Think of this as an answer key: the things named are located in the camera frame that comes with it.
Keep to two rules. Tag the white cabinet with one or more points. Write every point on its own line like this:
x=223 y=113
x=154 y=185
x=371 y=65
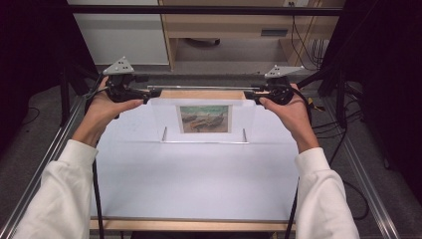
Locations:
x=122 y=36

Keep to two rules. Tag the aluminium rail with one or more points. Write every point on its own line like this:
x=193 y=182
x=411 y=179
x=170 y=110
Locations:
x=40 y=169
x=363 y=172

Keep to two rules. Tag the wooden table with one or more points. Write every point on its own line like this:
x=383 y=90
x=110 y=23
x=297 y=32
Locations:
x=199 y=225

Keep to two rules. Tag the clear acrylic photo frame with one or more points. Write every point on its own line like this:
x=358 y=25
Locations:
x=166 y=113

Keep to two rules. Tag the grey desk label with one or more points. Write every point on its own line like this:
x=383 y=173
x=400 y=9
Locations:
x=274 y=33

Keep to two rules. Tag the person's right hand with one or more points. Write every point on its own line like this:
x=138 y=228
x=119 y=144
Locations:
x=292 y=119

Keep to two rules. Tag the person's left hand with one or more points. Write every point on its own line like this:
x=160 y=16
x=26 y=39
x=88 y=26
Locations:
x=99 y=116

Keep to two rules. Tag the white board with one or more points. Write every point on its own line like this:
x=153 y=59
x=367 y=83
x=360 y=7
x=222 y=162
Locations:
x=199 y=179

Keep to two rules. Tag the light wooden desk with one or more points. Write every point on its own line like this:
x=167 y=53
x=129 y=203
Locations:
x=225 y=25

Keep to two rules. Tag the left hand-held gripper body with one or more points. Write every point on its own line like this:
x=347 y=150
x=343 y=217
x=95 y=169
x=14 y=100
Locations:
x=119 y=88

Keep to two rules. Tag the black metal stand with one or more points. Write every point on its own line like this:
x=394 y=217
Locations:
x=65 y=96
x=340 y=99

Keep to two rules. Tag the painting print card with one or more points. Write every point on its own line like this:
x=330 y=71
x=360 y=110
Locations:
x=204 y=119

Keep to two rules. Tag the black horizontal frame bar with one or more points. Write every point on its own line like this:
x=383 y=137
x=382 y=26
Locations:
x=199 y=10

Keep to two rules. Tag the black curtain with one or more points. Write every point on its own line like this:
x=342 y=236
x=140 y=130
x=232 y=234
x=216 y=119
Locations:
x=388 y=83
x=30 y=49

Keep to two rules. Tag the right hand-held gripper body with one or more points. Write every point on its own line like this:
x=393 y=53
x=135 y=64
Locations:
x=280 y=91

